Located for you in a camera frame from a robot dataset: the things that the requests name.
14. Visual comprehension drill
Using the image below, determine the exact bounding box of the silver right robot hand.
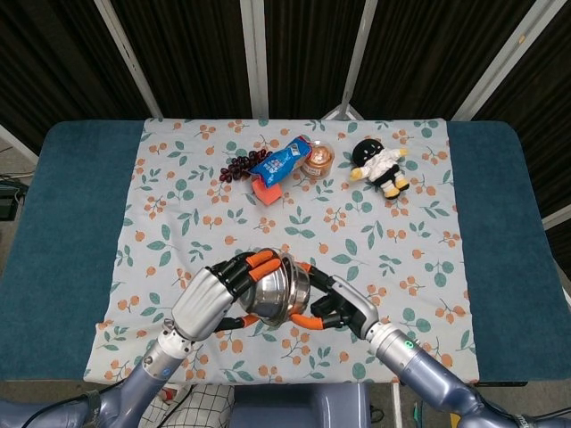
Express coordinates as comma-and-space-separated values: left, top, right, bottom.
289, 262, 381, 340

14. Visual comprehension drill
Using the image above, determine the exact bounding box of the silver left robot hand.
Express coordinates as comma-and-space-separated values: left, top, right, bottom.
170, 250, 282, 342

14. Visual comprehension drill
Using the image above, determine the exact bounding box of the stainless steel bowl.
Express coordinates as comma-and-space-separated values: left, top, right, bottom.
237, 247, 296, 331
279, 251, 312, 323

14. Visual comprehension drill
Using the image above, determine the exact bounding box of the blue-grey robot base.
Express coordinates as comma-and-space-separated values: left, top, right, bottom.
231, 382, 372, 428

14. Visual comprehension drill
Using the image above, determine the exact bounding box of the orange fruit print tablecloth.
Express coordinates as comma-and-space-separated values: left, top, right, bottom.
83, 117, 481, 385

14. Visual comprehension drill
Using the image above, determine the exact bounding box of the white checkered bag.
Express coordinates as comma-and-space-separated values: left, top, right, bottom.
142, 382, 236, 428

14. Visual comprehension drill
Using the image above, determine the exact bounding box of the orange foam cube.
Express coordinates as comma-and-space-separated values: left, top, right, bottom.
251, 177, 284, 207

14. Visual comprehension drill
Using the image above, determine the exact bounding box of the black penguin plush doll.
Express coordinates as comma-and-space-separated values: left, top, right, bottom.
349, 137, 410, 200

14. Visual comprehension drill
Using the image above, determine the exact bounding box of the dark red grape bunch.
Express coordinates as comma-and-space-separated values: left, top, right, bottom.
219, 150, 274, 183

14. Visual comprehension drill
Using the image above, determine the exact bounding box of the blue snack bag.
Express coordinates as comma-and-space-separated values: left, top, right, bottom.
247, 136, 312, 187

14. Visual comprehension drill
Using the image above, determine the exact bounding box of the teal table cover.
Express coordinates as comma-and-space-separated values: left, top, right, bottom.
0, 119, 564, 384

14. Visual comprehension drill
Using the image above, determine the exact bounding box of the grey tripod stand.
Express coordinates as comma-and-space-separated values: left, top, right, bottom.
320, 91, 368, 120

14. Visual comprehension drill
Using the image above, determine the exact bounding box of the dark pleated curtain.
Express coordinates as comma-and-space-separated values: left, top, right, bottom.
0, 0, 571, 259

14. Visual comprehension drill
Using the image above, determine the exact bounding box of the white screen frame post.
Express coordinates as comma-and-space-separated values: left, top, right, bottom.
341, 0, 380, 112
93, 0, 164, 119
450, 0, 548, 122
239, 0, 270, 120

